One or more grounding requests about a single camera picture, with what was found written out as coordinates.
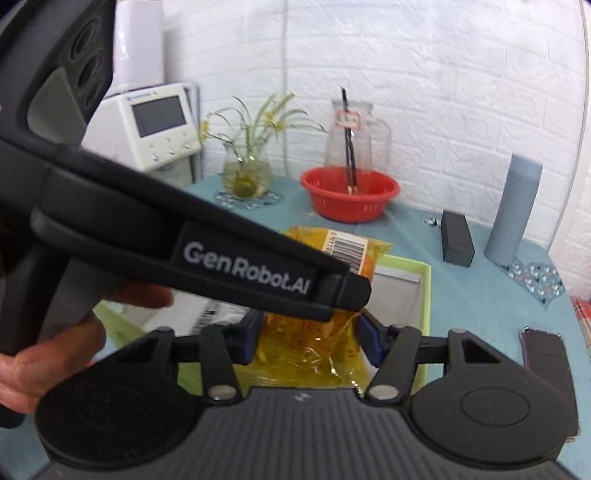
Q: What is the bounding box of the white appliance with screen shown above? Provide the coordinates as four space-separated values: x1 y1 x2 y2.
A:
85 83 204 174

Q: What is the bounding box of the red checked cloth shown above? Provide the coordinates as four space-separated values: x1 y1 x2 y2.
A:
571 299 591 363

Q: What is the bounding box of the patterned coaster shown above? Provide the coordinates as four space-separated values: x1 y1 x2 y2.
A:
505 258 566 305
215 188 282 211

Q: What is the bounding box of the glass pitcher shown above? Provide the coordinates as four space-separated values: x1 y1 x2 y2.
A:
325 99 393 175

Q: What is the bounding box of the white cylinder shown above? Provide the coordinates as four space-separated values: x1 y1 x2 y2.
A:
113 0 165 90

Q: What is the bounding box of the light green cardboard box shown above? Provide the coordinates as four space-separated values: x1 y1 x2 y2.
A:
92 254 432 398

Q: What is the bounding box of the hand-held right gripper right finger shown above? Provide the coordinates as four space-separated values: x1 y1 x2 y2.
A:
359 313 506 401

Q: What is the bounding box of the red plastic bowl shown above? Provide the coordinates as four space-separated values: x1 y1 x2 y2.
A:
300 167 401 223

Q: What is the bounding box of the black rectangular box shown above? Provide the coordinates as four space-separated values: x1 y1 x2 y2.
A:
441 210 476 267

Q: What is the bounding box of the grey blue bottle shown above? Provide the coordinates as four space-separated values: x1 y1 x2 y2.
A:
484 154 543 266

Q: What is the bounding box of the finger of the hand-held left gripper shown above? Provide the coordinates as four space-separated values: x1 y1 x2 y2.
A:
315 272 373 311

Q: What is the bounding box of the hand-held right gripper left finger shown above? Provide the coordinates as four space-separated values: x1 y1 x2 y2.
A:
108 311 263 403

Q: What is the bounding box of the person's left hand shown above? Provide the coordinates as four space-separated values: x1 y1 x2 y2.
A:
0 282 175 416

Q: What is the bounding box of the yellow snack packet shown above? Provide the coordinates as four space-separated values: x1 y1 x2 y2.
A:
252 225 393 386

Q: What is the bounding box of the glass vase with plant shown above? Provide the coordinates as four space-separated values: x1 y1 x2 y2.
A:
199 92 329 200

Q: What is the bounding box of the white striped packet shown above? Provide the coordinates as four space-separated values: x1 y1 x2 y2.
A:
191 300 250 337

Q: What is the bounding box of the black drinking straw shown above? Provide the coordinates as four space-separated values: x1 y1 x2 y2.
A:
341 88 359 195

